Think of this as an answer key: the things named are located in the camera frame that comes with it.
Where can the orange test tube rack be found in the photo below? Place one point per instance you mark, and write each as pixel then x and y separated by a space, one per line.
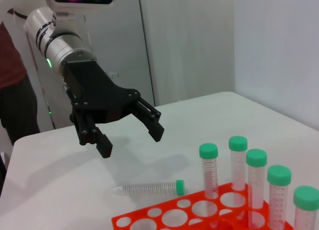
pixel 174 216

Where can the person in red shirt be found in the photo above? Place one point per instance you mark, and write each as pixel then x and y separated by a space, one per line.
pixel 10 65

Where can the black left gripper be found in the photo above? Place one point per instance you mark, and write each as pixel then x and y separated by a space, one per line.
pixel 87 85

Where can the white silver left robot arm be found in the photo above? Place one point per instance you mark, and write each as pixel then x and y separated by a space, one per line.
pixel 49 40

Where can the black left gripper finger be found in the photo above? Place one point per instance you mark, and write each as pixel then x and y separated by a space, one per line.
pixel 154 130

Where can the green capped clear test tube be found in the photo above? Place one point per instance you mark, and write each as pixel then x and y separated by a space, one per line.
pixel 149 188
pixel 256 157
pixel 279 175
pixel 238 143
pixel 208 150
pixel 305 197

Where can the grey cabinet door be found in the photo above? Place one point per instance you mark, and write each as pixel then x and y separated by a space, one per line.
pixel 119 28

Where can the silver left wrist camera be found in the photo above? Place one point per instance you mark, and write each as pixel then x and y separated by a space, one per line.
pixel 82 9

